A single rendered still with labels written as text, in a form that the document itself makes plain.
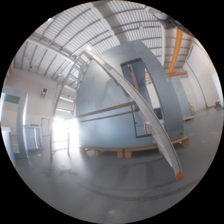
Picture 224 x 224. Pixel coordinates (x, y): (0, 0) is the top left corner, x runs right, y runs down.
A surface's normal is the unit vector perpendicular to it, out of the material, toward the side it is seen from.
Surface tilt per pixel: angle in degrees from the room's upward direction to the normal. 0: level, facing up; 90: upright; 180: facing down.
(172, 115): 90
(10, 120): 90
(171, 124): 90
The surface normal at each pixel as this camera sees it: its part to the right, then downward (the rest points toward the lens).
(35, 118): 0.89, -0.21
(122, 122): -0.43, -0.12
